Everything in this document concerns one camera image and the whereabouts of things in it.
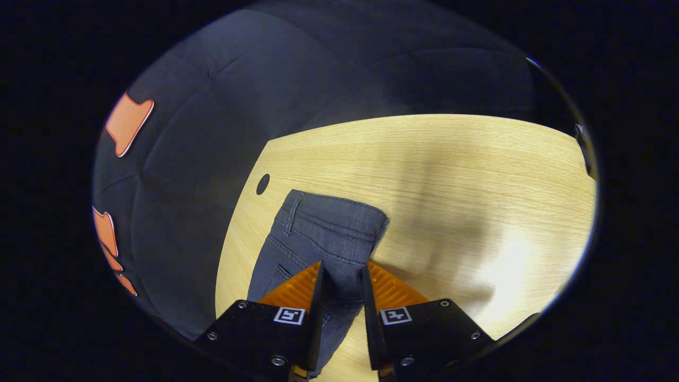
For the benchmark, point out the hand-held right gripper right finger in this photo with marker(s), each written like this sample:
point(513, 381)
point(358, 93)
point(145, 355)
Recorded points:
point(371, 323)

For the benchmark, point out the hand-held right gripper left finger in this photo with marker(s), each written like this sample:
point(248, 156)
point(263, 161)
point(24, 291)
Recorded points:
point(317, 318)

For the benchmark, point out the dark blue jeans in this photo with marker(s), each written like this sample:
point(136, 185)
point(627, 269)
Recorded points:
point(329, 233)

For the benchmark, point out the black backdrop cloth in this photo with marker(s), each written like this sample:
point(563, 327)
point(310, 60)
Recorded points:
point(265, 90)

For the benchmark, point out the dark object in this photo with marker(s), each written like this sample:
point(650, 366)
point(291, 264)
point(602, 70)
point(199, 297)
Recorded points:
point(585, 151)

